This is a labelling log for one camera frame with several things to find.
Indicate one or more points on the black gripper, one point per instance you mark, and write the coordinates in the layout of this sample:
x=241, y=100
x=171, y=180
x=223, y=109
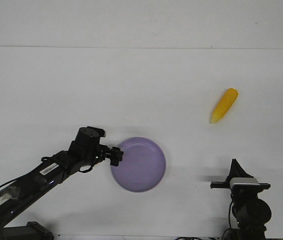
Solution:
x=239, y=192
x=87, y=148

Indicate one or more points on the purple round plate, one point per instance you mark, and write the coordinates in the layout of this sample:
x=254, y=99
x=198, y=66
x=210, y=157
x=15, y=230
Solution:
x=143, y=165

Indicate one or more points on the yellow corn cob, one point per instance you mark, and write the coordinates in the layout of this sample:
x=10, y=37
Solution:
x=224, y=104

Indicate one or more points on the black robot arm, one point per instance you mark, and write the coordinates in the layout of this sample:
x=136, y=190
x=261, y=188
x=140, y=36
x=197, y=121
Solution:
x=19, y=194
x=251, y=212

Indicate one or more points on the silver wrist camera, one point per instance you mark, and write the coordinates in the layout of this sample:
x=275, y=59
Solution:
x=243, y=182

